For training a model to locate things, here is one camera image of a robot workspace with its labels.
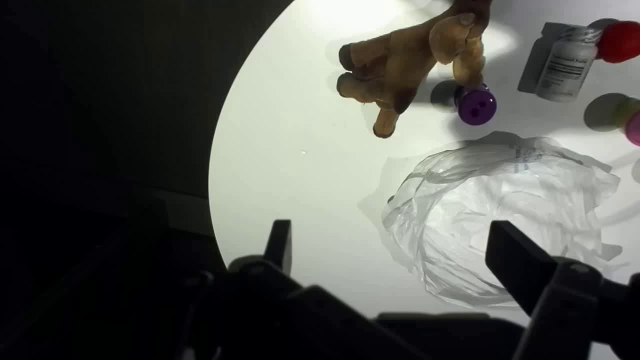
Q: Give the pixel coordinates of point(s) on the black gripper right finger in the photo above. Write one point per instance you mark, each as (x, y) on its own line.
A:
(526, 272)

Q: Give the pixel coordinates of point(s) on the white crumpled plastic bag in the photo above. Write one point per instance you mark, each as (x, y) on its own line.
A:
(506, 200)

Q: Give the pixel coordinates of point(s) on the brown plush moose toy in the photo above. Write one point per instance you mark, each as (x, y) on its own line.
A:
(407, 62)

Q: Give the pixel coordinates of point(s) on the white pill bottle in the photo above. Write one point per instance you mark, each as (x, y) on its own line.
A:
(561, 62)

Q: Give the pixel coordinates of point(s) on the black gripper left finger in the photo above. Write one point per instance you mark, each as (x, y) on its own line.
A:
(280, 242)

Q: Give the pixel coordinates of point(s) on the small purple tub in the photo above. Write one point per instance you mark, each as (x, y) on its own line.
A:
(476, 106)

